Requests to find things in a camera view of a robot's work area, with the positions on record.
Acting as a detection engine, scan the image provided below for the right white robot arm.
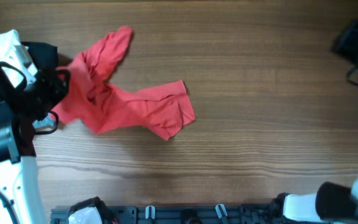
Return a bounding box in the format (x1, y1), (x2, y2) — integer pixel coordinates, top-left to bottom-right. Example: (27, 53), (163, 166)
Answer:
(270, 21), (358, 223)

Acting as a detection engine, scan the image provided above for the red printed t-shirt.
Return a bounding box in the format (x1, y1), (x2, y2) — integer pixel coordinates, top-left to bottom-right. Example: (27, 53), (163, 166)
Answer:
(53, 26), (195, 140)

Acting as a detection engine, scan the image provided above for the black folded garment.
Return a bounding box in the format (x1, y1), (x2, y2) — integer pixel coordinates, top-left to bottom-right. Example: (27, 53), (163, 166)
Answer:
(21, 42), (59, 71)

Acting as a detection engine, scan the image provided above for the light grey folded garment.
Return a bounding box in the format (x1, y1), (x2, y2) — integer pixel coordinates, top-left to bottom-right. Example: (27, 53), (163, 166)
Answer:
(32, 113), (56, 129)

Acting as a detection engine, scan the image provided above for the white folded shirt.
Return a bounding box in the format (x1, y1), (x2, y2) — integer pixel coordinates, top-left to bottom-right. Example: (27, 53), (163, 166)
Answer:
(0, 29), (38, 84)

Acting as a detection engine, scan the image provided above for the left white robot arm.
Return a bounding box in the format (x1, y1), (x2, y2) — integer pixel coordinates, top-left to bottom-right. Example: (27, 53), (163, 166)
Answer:
(0, 62), (70, 223)

